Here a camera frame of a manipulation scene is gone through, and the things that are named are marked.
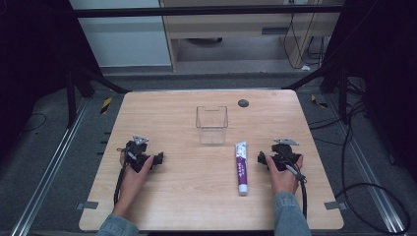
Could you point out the yellow and black tape strip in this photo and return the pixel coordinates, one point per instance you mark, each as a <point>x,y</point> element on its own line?
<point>318,103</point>
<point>106,105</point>

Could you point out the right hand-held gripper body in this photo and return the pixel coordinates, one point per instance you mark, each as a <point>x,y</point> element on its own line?
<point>283,154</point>

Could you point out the grey table bracket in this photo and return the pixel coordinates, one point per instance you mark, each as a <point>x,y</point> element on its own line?
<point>88,205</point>
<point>334,205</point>

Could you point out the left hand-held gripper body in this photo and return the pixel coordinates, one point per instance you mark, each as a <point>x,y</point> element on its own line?
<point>138,151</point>

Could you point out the black metal stand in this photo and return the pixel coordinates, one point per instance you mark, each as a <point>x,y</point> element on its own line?
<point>71,98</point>
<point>342,95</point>

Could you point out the dark round table grommet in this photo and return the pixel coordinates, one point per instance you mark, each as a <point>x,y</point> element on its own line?
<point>243,103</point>

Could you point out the clear plastic container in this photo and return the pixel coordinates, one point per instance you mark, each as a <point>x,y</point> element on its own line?
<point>212,126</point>

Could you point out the light wooden desk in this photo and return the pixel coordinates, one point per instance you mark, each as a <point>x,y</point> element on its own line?
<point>229,28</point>

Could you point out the black horizontal frame bar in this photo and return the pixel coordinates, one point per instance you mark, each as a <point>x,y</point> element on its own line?
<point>196,11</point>

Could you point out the person's right hand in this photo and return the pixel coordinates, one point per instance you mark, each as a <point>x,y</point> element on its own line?
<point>284,180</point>

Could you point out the black curtain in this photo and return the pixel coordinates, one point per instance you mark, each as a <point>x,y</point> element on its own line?
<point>387,82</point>
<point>32,65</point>

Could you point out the white cabinet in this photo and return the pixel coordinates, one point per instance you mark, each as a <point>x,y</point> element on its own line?
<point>124,42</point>

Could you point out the person's left hand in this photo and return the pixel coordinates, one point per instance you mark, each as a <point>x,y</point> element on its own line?
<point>132,183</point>

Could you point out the purple and white toothpaste tube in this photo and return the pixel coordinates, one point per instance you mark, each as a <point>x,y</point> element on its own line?
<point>241,167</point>

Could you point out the metal floor rail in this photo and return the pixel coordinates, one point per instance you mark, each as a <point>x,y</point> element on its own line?
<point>367,170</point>
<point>49,173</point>

